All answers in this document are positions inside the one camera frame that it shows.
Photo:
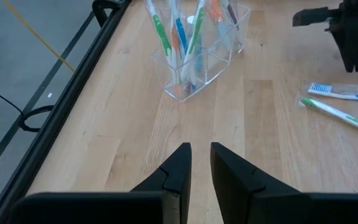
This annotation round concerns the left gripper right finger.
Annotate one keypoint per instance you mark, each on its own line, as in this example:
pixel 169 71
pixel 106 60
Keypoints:
pixel 238 193

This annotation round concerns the black aluminium table frame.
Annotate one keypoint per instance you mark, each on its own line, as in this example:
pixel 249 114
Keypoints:
pixel 57 115

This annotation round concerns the purple toothbrush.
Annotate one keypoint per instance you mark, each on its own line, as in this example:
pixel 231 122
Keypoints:
pixel 232 14

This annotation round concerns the green toothbrush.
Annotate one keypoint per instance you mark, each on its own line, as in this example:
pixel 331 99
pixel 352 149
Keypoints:
pixel 337 113
pixel 197 25
pixel 162 32

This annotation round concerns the clear acrylic organizer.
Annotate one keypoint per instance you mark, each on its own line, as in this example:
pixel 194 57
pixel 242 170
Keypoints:
pixel 216 67

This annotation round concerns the orange toothbrush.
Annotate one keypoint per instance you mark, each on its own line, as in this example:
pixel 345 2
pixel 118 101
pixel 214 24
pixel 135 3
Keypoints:
pixel 175 42
pixel 216 9

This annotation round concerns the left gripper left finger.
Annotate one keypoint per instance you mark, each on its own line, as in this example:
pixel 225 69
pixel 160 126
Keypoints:
pixel 172 180

